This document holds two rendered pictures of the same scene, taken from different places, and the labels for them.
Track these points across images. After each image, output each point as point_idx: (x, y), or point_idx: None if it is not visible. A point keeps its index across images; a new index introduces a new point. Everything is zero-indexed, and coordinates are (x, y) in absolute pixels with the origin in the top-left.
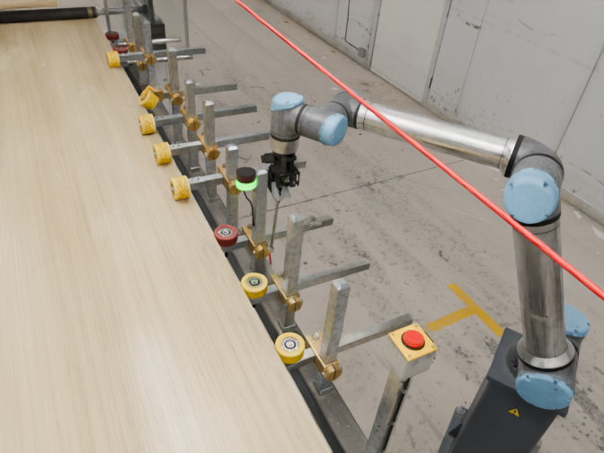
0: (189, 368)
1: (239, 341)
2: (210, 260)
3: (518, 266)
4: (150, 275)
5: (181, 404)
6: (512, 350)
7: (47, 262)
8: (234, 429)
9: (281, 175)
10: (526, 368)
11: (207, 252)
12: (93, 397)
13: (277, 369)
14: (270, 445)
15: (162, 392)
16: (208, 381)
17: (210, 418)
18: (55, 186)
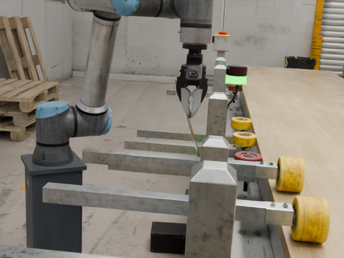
0: (311, 127)
1: (273, 126)
2: (275, 149)
3: (112, 49)
4: (336, 154)
5: (319, 123)
6: (60, 155)
7: None
8: (292, 116)
9: (203, 65)
10: (106, 113)
11: (276, 153)
12: None
13: (256, 119)
14: (276, 112)
15: (329, 127)
16: (300, 124)
17: (303, 119)
18: None
